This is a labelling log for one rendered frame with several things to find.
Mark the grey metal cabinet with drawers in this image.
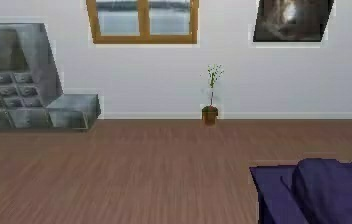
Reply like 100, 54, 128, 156
0, 22, 102, 131

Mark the wooden framed window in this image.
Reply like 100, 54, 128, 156
85, 0, 200, 45

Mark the dark blue pillow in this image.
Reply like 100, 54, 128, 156
291, 158, 352, 224

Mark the dark blue bed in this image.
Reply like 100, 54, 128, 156
249, 161, 352, 224

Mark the potted green house plant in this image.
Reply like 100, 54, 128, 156
201, 63, 225, 127

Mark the dark framed wall picture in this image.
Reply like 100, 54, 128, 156
252, 0, 336, 43

